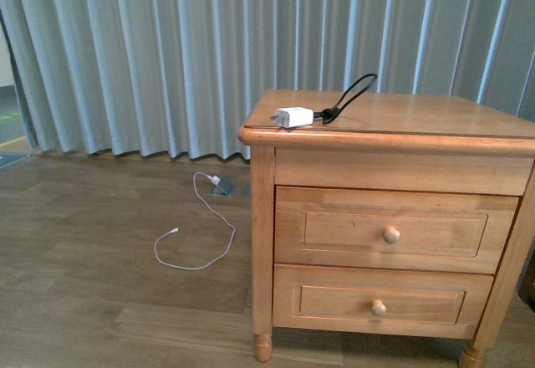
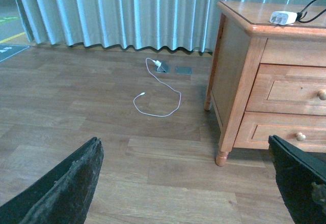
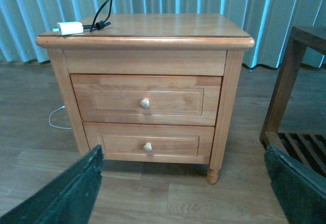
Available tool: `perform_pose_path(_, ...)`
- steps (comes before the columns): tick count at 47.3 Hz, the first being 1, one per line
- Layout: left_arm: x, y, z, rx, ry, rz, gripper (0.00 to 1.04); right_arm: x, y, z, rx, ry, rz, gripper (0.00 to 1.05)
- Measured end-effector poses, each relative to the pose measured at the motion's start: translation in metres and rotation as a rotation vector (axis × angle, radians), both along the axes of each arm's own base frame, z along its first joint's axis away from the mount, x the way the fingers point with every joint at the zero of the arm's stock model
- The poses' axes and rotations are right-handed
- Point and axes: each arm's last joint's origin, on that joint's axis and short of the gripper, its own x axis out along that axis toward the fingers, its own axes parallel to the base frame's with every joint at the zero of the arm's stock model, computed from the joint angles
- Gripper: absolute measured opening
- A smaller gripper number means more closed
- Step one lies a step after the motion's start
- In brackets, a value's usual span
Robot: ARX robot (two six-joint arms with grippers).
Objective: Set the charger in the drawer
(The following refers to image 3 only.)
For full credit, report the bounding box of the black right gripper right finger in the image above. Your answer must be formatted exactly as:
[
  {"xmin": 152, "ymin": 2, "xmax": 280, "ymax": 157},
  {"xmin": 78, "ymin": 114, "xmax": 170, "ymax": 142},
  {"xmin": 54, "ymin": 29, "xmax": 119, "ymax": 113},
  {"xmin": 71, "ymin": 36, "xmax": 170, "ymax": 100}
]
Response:
[{"xmin": 264, "ymin": 145, "xmax": 325, "ymax": 223}]

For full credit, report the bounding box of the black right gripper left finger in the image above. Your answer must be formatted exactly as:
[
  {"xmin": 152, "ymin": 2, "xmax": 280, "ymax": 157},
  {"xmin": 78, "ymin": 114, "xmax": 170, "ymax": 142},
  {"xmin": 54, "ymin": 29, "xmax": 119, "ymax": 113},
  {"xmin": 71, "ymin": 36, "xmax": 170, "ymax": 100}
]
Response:
[{"xmin": 1, "ymin": 145, "xmax": 104, "ymax": 223}]

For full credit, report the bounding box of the wooden drawer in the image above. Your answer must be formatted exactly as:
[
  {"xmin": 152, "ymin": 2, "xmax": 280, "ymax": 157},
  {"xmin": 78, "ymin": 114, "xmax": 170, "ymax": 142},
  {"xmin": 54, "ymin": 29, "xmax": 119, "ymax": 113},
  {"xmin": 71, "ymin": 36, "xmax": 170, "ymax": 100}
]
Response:
[
  {"xmin": 71, "ymin": 74, "xmax": 222, "ymax": 126},
  {"xmin": 84, "ymin": 123, "xmax": 214, "ymax": 164}
]

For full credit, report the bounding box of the white charger adapter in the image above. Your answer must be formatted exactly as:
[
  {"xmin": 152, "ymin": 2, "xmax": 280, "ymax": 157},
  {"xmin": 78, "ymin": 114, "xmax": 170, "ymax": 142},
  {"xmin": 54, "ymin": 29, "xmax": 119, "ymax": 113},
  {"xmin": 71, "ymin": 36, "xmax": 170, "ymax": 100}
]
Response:
[{"xmin": 52, "ymin": 21, "xmax": 84, "ymax": 36}]

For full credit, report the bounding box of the black charger cable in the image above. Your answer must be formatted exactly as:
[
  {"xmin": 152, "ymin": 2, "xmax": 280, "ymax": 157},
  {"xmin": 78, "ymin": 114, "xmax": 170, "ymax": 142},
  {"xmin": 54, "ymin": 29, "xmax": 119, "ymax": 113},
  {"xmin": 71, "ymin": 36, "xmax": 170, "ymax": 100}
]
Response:
[{"xmin": 83, "ymin": 0, "xmax": 115, "ymax": 33}]

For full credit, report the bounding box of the lower drawer round knob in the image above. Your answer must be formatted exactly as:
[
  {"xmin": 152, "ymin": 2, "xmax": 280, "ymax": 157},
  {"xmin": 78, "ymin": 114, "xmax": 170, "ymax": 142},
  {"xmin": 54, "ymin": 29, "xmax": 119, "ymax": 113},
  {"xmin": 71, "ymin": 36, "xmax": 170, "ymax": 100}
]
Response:
[{"xmin": 143, "ymin": 143, "xmax": 152, "ymax": 152}]

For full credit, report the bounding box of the drawer round knob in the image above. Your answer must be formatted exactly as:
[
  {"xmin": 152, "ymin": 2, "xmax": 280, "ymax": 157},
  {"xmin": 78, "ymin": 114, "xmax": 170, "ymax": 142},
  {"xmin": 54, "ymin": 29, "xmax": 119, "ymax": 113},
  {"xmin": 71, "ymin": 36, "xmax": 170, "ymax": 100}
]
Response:
[
  {"xmin": 143, "ymin": 143, "xmax": 152, "ymax": 152},
  {"xmin": 139, "ymin": 98, "xmax": 150, "ymax": 109}
]

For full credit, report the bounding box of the upper drawer round knob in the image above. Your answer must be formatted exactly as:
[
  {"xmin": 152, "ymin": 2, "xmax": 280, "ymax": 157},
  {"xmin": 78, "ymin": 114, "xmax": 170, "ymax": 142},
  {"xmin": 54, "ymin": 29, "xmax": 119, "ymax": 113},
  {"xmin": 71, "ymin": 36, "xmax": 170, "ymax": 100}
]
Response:
[{"xmin": 139, "ymin": 98, "xmax": 150, "ymax": 109}]

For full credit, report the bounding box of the dark wooden side table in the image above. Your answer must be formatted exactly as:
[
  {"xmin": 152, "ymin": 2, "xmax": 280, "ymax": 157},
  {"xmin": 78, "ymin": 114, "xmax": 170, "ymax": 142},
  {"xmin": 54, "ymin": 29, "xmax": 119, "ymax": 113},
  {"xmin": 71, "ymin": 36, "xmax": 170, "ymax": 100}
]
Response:
[{"xmin": 259, "ymin": 26, "xmax": 325, "ymax": 176}]

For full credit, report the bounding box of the light wooden nightstand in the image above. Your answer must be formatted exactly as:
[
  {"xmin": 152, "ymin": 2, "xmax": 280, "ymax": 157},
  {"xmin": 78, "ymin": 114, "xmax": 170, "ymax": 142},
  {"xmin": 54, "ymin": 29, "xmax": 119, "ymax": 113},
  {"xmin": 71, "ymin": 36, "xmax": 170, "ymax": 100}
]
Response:
[{"xmin": 36, "ymin": 14, "xmax": 255, "ymax": 184}]

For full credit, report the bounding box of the grey pleated curtain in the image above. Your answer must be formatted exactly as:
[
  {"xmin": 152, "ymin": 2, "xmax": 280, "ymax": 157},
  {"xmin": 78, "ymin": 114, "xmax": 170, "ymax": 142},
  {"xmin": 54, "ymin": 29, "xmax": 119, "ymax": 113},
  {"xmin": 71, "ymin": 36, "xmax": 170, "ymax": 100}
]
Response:
[{"xmin": 1, "ymin": 0, "xmax": 325, "ymax": 68}]

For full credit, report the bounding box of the white cable on floor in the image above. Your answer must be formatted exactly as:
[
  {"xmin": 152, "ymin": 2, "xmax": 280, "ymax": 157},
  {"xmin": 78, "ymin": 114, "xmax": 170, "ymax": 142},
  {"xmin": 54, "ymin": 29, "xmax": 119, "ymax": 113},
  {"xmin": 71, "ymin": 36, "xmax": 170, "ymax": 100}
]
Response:
[{"xmin": 48, "ymin": 105, "xmax": 72, "ymax": 130}]

